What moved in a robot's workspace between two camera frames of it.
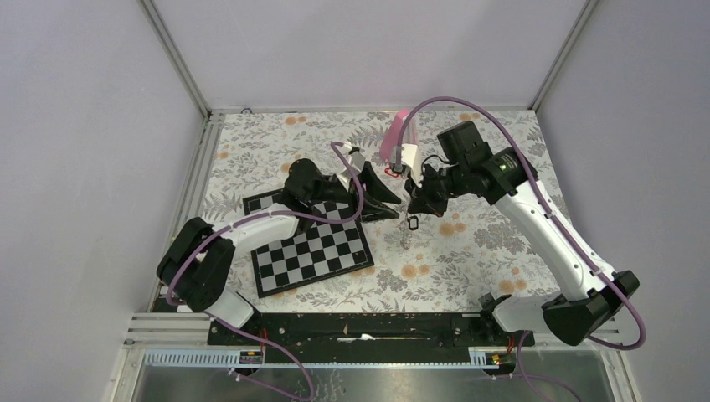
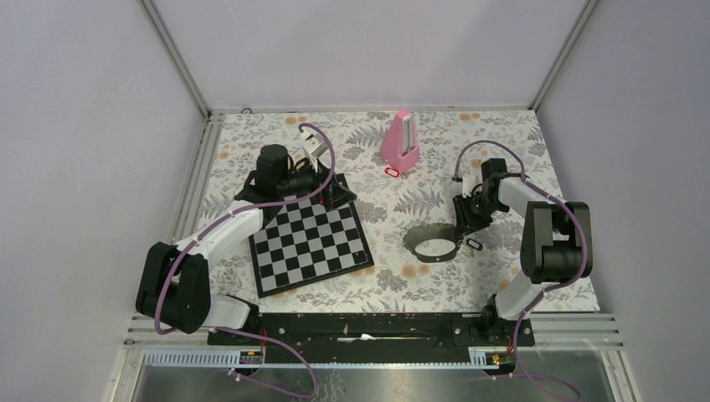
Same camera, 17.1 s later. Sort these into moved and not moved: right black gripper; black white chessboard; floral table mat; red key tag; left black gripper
Moved: right black gripper; left black gripper
Not moved: floral table mat; black white chessboard; red key tag
